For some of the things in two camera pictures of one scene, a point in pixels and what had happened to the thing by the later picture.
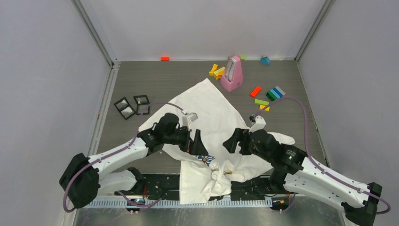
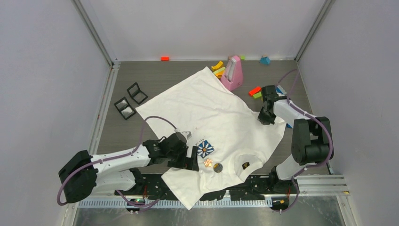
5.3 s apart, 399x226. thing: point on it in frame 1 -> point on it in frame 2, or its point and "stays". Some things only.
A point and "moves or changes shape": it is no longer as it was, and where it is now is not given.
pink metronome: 232,79 stays
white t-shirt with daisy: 206,110 moves or changes shape
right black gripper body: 254,151 -> 266,117
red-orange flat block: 254,92 stays
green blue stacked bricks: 275,93 stays
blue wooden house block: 265,60 stays
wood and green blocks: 242,57 stays
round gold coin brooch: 214,173 -> 218,167
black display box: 143,107 -> 135,93
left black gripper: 193,147 -> 190,163
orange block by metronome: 219,75 stays
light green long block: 219,70 stays
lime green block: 259,101 -> 257,95
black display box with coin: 124,108 stays
